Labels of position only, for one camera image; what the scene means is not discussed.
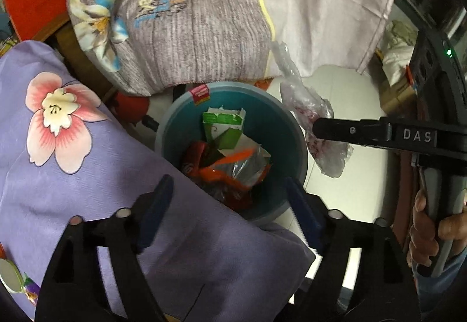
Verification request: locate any person right hand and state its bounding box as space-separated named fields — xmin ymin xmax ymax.
xmin=407 ymin=189 xmax=466 ymax=267

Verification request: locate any purple dog egg toy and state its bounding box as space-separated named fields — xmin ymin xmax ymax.
xmin=23 ymin=273 xmax=40 ymax=306

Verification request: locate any grey purple draped cloth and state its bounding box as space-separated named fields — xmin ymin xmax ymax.
xmin=67 ymin=0 xmax=394 ymax=96

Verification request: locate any teal trash bin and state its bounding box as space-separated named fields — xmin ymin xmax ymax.
xmin=154 ymin=82 xmax=308 ymax=226

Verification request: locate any green white pastry box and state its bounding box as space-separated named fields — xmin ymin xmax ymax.
xmin=202 ymin=107 xmax=246 ymax=150

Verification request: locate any white green label jar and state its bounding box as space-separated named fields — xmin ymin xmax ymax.
xmin=0 ymin=259 xmax=24 ymax=293

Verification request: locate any blue sleeve forearm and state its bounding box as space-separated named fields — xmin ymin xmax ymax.
xmin=412 ymin=249 xmax=466 ymax=317

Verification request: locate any large red snack bag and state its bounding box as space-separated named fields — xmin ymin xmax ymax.
xmin=180 ymin=141 xmax=271 ymax=212

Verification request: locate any clear plastic bag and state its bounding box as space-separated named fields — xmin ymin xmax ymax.
xmin=271 ymin=41 xmax=353 ymax=178

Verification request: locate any purple floral tablecloth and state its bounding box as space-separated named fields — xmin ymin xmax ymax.
xmin=1 ymin=41 xmax=315 ymax=321

